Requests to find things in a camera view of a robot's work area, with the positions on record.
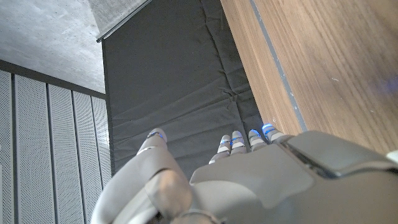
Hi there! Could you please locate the black backdrop curtain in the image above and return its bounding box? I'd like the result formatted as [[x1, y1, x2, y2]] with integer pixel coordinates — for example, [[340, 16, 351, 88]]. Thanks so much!
[[101, 0, 265, 181]]

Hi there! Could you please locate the wooden table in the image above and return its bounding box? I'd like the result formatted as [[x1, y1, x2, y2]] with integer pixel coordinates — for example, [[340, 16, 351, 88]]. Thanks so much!
[[249, 0, 308, 132]]

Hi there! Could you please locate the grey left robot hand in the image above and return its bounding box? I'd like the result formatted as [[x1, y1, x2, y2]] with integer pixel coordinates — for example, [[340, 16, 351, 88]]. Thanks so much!
[[90, 123, 398, 224]]

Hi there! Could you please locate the backdrop stand pole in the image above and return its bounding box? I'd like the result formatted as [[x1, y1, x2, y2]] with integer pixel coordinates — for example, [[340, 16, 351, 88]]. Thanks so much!
[[95, 0, 154, 44]]

